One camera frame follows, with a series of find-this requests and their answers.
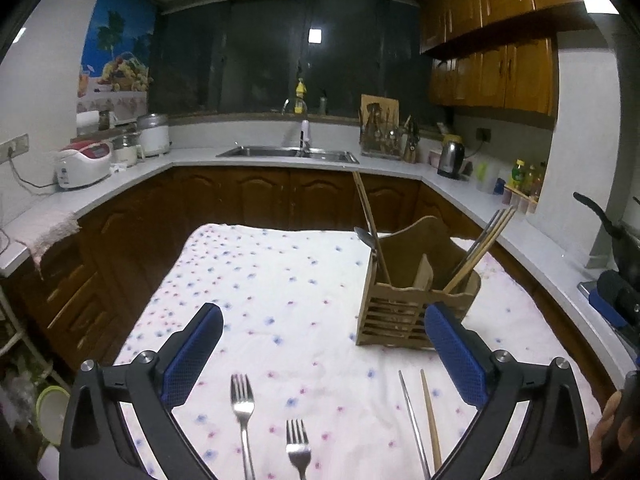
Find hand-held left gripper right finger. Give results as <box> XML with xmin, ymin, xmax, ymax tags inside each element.
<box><xmin>424</xmin><ymin>303</ymin><xmax>598</xmax><ymax>480</ymax></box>

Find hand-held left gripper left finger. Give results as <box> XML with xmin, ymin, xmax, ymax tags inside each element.
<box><xmin>59</xmin><ymin>302</ymin><xmax>224</xmax><ymax>480</ymax></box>

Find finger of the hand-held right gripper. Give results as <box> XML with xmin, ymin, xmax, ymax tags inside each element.
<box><xmin>588</xmin><ymin>269</ymin><xmax>640</xmax><ymax>333</ymax></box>

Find wooden chopstick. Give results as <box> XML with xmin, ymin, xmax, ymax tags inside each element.
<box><xmin>443</xmin><ymin>207</ymin><xmax>512</xmax><ymax>293</ymax></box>
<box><xmin>446</xmin><ymin>207</ymin><xmax>517</xmax><ymax>294</ymax></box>
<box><xmin>356</xmin><ymin>171</ymin><xmax>391</xmax><ymax>284</ymax></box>
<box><xmin>420</xmin><ymin>369</ymin><xmax>443</xmax><ymax>470</ymax></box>
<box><xmin>352</xmin><ymin>171</ymin><xmax>387</xmax><ymax>283</ymax></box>

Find metal fork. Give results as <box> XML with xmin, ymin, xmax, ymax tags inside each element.
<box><xmin>286</xmin><ymin>419</ymin><xmax>312</xmax><ymax>480</ymax></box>
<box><xmin>230</xmin><ymin>373</ymin><xmax>257</xmax><ymax>480</ymax></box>

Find metal chopstick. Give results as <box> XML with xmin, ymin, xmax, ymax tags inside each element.
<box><xmin>451</xmin><ymin>212</ymin><xmax>496</xmax><ymax>282</ymax></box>
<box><xmin>398</xmin><ymin>370</ymin><xmax>432</xmax><ymax>480</ymax></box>
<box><xmin>454</xmin><ymin>210</ymin><xmax>503</xmax><ymax>283</ymax></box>
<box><xmin>456</xmin><ymin>209</ymin><xmax>507</xmax><ymax>285</ymax></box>

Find wooden utensil holder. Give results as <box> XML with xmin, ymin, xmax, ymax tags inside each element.
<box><xmin>356</xmin><ymin>216</ymin><xmax>482</xmax><ymax>352</ymax></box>

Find metal spoon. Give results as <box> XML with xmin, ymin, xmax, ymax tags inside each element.
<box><xmin>354</xmin><ymin>226</ymin><xmax>381</xmax><ymax>261</ymax></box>

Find person's right hand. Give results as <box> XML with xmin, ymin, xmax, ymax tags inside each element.
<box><xmin>589</xmin><ymin>390</ymin><xmax>626</xmax><ymax>476</ymax></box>

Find floral white tablecloth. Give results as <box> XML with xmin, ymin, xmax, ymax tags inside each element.
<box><xmin>112</xmin><ymin>222</ymin><xmax>603</xmax><ymax>480</ymax></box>

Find wooden spice rack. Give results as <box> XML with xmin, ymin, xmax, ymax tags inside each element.
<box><xmin>502</xmin><ymin>185</ymin><xmax>543</xmax><ymax>216</ymax></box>

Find green plastic bowl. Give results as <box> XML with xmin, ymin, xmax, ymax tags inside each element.
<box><xmin>35</xmin><ymin>385</ymin><xmax>71</xmax><ymax>443</ymax></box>

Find white plastic jug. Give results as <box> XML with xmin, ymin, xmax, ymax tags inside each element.
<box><xmin>475</xmin><ymin>160</ymin><xmax>498</xmax><ymax>193</ymax></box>

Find wooden lower cabinets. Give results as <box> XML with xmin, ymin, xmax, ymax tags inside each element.
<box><xmin>20</xmin><ymin>166</ymin><xmax>621</xmax><ymax>391</ymax></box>

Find wooden cabinets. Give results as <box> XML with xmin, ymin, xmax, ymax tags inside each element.
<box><xmin>20</xmin><ymin>166</ymin><xmax>621</xmax><ymax>391</ymax></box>
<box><xmin>417</xmin><ymin>0</ymin><xmax>601</xmax><ymax>121</ymax></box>

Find pink cloth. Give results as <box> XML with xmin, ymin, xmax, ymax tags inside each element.
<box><xmin>15</xmin><ymin>207</ymin><xmax>82</xmax><ymax>267</ymax></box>

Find steel electric kettle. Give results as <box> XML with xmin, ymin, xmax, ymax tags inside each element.
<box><xmin>437</xmin><ymin>140</ymin><xmax>466</xmax><ymax>180</ymax></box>

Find glass jar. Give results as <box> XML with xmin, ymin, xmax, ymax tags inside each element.
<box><xmin>114</xmin><ymin>132</ymin><xmax>142</xmax><ymax>167</ymax></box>

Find steel kitchen sink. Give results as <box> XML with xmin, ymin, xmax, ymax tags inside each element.
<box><xmin>216</xmin><ymin>145</ymin><xmax>361</xmax><ymax>165</ymax></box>

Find knife holder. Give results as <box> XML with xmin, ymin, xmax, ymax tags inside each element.
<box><xmin>402</xmin><ymin>115</ymin><xmax>422</xmax><ymax>163</ymax></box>

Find red and white rice cooker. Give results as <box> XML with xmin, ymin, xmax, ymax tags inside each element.
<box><xmin>54</xmin><ymin>140</ymin><xmax>115</xmax><ymax>191</ymax></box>

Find dish rack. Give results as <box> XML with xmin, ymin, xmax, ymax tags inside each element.
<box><xmin>359</xmin><ymin>110</ymin><xmax>405</xmax><ymax>160</ymax></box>

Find wooden upper cabinets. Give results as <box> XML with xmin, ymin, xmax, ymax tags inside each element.
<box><xmin>417</xmin><ymin>0</ymin><xmax>601</xmax><ymax>121</ymax></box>

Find paper towel roll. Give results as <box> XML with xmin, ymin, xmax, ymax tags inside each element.
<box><xmin>76</xmin><ymin>111</ymin><xmax>103</xmax><ymax>136</ymax></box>

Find wooden cutting board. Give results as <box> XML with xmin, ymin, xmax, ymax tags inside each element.
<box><xmin>360</xmin><ymin>94</ymin><xmax>400</xmax><ymax>126</ymax></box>

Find dark window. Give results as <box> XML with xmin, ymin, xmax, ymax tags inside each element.
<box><xmin>157</xmin><ymin>0</ymin><xmax>433</xmax><ymax>121</ymax></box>

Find dark power cable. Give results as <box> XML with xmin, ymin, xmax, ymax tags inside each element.
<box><xmin>6</xmin><ymin>150</ymin><xmax>58</xmax><ymax>192</ymax></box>

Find white wall socket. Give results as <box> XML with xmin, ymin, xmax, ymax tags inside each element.
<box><xmin>0</xmin><ymin>134</ymin><xmax>30</xmax><ymax>163</ymax></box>

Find blue fruit wall poster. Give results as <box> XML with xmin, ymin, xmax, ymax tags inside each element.
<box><xmin>76</xmin><ymin>0</ymin><xmax>157</xmax><ymax>111</ymax></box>

